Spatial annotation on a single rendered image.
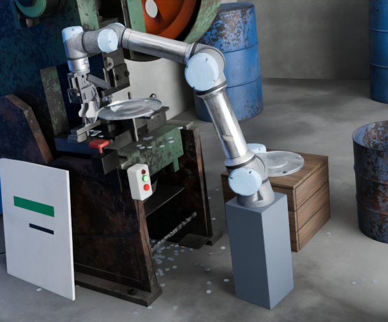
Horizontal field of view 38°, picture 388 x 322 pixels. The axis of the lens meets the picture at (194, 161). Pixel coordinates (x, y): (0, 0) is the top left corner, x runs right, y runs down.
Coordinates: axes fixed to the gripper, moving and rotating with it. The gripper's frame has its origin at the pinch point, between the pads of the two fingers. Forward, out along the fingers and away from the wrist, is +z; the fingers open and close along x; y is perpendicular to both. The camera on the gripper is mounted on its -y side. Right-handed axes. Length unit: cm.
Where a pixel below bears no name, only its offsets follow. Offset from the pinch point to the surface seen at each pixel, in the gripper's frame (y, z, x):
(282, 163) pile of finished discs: -83, 48, 38
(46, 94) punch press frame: -14.2, -3.7, -40.0
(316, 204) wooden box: -85, 70, 53
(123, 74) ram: -34.2, -8.2, -11.6
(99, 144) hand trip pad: 2.2, 9.2, 2.4
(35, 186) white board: -3, 37, -48
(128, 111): -28.3, 6.5, -7.0
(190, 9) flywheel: -66, -30, 6
